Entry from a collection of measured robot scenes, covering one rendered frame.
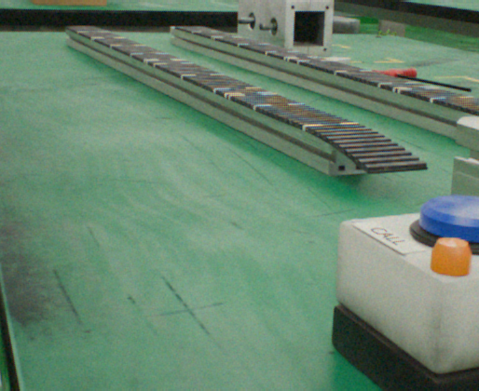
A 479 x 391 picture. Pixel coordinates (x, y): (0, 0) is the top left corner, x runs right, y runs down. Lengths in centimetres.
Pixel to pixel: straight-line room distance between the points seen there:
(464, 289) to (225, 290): 17
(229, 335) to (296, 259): 11
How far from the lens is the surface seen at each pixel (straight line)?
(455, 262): 33
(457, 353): 34
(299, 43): 156
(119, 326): 43
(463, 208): 37
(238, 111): 88
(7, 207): 62
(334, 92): 110
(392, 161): 67
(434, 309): 34
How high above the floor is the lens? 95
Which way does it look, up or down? 13 degrees down
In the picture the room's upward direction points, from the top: 2 degrees clockwise
